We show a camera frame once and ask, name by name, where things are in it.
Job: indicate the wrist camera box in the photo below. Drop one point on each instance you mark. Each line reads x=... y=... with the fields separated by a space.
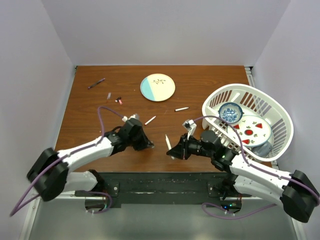
x=134 y=118
x=190 y=126

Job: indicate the white pen black tip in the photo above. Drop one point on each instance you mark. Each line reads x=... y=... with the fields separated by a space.
x=181 y=109

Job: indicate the grey cup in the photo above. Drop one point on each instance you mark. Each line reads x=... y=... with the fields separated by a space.
x=262 y=150

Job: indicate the purple pen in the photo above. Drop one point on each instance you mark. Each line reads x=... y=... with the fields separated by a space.
x=96 y=83

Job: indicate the white plastic dish basket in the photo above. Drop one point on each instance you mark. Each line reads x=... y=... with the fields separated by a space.
x=255 y=103

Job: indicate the white pen green tip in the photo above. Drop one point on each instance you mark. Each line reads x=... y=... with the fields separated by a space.
x=168 y=142

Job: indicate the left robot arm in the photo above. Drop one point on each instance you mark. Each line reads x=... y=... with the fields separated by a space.
x=54 y=172

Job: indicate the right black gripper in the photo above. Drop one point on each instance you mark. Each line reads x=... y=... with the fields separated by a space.
x=180 y=151

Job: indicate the blue patterned bowl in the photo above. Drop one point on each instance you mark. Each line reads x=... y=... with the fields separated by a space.
x=230 y=112

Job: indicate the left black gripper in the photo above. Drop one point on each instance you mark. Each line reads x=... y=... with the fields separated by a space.
x=145 y=143

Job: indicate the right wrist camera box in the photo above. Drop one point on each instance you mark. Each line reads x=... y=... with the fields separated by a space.
x=190 y=126

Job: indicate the cream and teal plate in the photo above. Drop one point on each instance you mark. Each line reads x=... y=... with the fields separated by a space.
x=157 y=87

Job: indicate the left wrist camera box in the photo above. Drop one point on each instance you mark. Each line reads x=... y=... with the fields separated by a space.
x=134 y=118

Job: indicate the watermelon pattern plate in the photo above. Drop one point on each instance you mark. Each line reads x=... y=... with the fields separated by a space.
x=253 y=130

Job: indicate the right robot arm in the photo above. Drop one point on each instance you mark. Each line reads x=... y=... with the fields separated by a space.
x=294 y=192

